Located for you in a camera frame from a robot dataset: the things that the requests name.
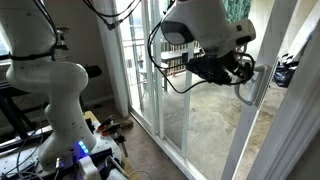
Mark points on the white surfboard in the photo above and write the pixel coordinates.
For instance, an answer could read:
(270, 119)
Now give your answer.
(305, 36)

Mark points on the window with white frame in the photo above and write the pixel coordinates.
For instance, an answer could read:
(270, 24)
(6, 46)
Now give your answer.
(3, 46)

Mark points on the white black controller box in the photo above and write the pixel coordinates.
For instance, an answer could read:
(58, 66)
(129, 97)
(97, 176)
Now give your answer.
(88, 168)

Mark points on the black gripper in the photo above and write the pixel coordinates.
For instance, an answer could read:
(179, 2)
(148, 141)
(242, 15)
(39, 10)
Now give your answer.
(210, 68)

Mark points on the red black clamp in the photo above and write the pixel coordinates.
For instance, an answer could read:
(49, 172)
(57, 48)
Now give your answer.
(116, 133)
(106, 122)

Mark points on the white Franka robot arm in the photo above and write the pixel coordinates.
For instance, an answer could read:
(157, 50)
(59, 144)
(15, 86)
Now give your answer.
(63, 110)

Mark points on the white fixed glass panel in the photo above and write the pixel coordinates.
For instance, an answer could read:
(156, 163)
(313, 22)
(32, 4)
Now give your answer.
(159, 110)

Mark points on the white perforated mounting plate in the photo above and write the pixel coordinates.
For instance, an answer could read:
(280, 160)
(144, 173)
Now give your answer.
(106, 143)

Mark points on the black trash bag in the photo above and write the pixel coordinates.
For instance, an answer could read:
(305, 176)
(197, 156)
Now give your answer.
(283, 76)

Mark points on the green trees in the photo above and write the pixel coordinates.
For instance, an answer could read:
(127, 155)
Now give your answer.
(240, 8)

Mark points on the white sliding glass door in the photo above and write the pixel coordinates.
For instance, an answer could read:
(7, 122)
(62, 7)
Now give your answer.
(245, 133)

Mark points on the white door frame post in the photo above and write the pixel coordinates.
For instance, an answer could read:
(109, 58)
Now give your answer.
(115, 66)
(293, 126)

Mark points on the small brown block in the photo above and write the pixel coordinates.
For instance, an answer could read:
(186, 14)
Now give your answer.
(126, 124)

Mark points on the small black box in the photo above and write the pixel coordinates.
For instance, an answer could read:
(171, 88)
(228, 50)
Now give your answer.
(185, 58)

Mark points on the wooden balcony railing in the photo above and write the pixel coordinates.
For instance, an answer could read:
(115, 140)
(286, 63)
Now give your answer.
(173, 68)

